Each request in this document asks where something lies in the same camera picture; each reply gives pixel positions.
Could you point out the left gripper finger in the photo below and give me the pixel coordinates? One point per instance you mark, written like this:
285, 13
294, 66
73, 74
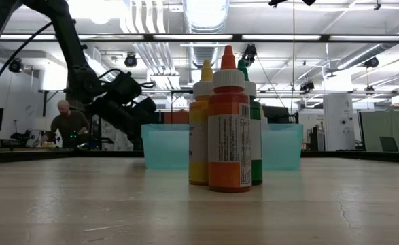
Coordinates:
136, 136

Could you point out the pale orange bottle yellow bands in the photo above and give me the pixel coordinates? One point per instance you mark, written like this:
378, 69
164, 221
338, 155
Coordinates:
263, 119

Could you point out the black background robot arm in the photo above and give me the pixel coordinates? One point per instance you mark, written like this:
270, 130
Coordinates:
22, 137

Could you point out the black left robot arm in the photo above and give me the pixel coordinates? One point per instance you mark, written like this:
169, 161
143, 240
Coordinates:
66, 41

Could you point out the patterned grey cloth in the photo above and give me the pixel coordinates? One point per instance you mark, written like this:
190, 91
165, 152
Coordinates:
116, 141

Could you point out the green translucent plastic bin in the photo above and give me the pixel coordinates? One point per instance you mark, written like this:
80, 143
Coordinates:
167, 146

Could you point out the black ceiling spotlight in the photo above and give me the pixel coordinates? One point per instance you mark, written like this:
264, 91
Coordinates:
130, 61
250, 52
307, 86
15, 65
371, 62

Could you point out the person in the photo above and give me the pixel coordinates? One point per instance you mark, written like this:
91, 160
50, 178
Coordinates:
70, 124

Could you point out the black overhead rig bar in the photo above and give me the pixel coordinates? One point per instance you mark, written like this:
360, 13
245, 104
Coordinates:
325, 37

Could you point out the large yellow colouring bottle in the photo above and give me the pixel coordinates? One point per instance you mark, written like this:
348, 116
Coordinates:
199, 143

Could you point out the large orange colouring bottle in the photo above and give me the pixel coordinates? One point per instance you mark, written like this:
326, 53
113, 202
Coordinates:
229, 136

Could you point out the black desk monitor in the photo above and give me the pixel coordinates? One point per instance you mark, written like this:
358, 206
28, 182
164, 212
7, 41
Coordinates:
277, 115

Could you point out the large green colouring bottle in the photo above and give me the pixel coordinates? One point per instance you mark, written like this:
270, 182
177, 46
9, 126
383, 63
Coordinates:
257, 136

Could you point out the grey partition screen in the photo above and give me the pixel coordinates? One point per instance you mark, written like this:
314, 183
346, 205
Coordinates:
386, 126

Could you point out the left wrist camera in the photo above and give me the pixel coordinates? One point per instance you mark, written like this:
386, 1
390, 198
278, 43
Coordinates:
127, 86

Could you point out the silver ventilation duct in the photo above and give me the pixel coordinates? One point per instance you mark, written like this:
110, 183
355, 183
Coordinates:
204, 56

